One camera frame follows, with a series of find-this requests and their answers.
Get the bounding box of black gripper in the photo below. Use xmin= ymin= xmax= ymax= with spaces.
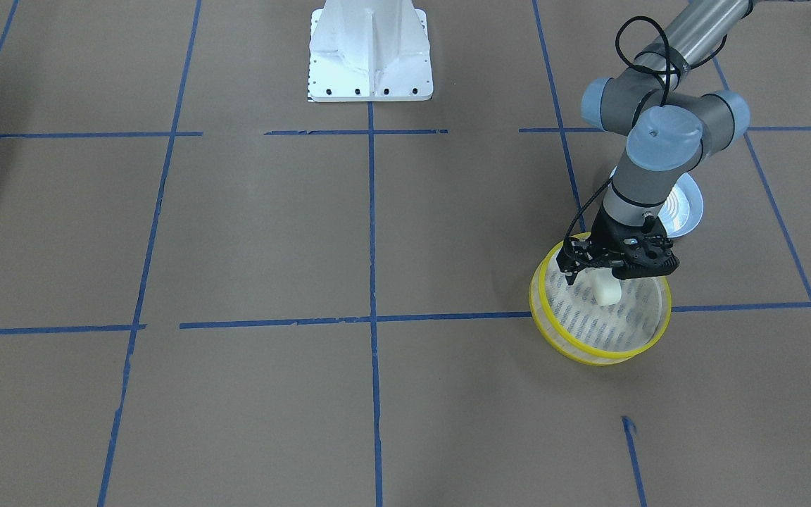
xmin=556 ymin=211 xmax=660 ymax=286

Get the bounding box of white steamed bun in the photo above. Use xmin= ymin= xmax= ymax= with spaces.
xmin=590 ymin=268 xmax=622 ymax=307

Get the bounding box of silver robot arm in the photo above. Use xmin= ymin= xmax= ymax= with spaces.
xmin=556 ymin=1 xmax=755 ymax=285

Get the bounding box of yellow round steamer basket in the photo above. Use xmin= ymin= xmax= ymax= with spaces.
xmin=529 ymin=243 xmax=672 ymax=366

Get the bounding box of light blue plate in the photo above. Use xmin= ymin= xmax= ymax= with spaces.
xmin=604 ymin=161 xmax=704 ymax=244

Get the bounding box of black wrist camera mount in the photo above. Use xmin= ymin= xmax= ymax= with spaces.
xmin=611 ymin=220 xmax=680 ymax=280

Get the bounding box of white pedestal column base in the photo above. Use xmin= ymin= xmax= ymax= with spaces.
xmin=307 ymin=1 xmax=434 ymax=103

